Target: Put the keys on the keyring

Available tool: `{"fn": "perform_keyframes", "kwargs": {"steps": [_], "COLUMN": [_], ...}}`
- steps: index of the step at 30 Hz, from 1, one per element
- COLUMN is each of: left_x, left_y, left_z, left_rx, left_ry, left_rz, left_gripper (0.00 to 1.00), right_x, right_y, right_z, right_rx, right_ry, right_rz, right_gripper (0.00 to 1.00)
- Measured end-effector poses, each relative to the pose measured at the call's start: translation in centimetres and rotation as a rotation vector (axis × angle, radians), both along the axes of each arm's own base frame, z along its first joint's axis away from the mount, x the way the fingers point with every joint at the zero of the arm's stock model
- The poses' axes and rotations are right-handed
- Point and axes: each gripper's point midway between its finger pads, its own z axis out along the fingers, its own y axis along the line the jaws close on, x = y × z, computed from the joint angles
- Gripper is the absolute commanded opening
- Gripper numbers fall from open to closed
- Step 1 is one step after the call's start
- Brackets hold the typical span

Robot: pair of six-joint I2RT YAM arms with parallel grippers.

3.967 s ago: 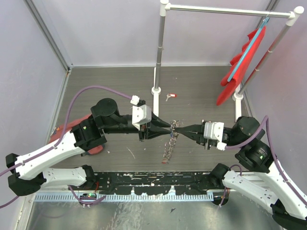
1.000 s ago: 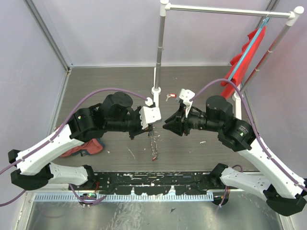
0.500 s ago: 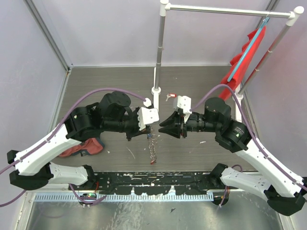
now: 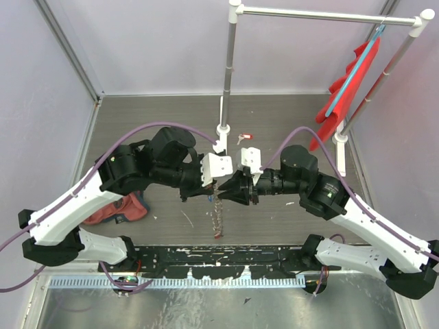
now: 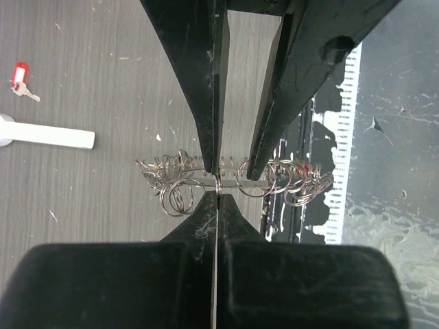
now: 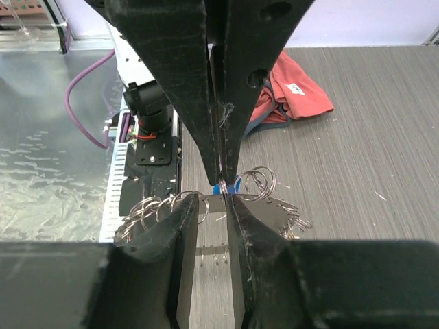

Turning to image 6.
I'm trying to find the metal disc with keyrings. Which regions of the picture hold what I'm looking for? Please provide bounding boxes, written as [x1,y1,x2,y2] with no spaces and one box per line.
[113,166,313,245]

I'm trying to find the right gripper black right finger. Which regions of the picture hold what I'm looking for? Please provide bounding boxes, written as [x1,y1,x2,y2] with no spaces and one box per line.
[226,195,438,328]

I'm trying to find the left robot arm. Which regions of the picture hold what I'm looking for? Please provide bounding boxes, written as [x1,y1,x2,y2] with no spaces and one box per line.
[89,0,311,185]

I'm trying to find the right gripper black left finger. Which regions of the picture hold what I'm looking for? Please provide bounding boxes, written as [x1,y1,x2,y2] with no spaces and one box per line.
[1,194,199,328]

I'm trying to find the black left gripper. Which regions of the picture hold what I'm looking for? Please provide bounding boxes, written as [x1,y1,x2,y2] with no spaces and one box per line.
[105,0,312,185]

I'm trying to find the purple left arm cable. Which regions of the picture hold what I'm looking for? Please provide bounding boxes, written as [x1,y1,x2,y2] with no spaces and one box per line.
[64,49,117,149]

